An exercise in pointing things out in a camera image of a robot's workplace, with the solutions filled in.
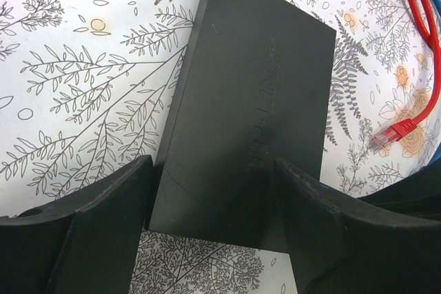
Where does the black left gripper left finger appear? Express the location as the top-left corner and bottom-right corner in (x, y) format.
(1, 156), (153, 293)

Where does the black network switch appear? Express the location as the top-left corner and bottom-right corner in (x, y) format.
(148, 0), (336, 253)

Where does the floral patterned table mat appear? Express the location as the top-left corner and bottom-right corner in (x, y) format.
(1, 0), (440, 293)

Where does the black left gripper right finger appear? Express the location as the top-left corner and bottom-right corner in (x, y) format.
(275, 159), (440, 293)

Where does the red ethernet cable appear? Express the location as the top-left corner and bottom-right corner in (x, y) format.
(370, 0), (441, 148)

